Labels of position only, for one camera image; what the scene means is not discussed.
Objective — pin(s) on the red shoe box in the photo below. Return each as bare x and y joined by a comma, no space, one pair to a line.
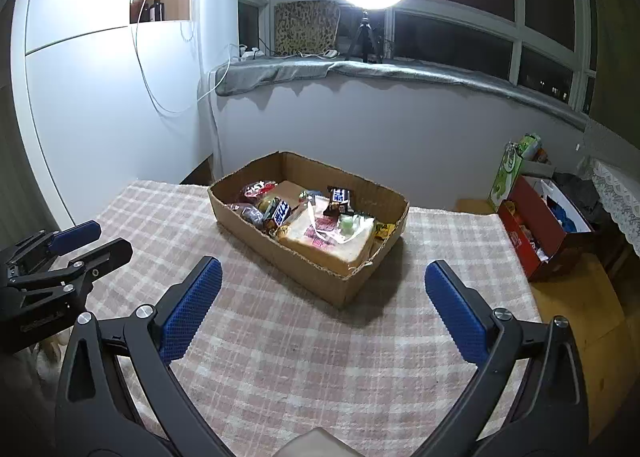
547,231

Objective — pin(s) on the red clear candy wrapper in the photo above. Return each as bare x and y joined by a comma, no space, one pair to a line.
253,193

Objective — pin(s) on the open cardboard box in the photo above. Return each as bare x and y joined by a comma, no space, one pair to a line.
295,173

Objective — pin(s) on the large Snickers bar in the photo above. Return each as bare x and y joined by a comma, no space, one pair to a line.
340,202

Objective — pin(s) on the lace covered side table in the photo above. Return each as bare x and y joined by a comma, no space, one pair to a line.
619,195

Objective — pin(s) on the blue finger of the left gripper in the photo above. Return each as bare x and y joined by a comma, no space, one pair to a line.
92,265
64,242

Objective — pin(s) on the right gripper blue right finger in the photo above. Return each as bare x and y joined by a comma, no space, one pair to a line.
528,394

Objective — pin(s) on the yellow candy packet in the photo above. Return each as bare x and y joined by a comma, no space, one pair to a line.
383,231

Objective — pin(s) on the leopard print cushion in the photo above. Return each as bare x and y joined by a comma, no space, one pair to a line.
307,27

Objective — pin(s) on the pink plaid tablecloth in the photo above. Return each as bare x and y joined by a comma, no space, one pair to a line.
272,361

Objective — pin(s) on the red date snack packet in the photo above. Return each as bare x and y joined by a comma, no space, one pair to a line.
248,213

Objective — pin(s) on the white power strip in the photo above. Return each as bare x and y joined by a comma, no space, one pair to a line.
251,54

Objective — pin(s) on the small dark Snickers bar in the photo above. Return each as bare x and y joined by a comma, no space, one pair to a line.
275,215

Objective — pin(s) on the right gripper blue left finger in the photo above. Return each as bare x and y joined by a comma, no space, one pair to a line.
95,414

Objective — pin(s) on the green jelly cup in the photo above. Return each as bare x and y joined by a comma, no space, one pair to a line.
348,224

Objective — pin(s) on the packaged white bread slices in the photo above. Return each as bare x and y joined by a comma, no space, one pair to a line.
317,238

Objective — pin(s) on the round lollipop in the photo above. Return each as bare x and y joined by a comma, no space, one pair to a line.
266,202

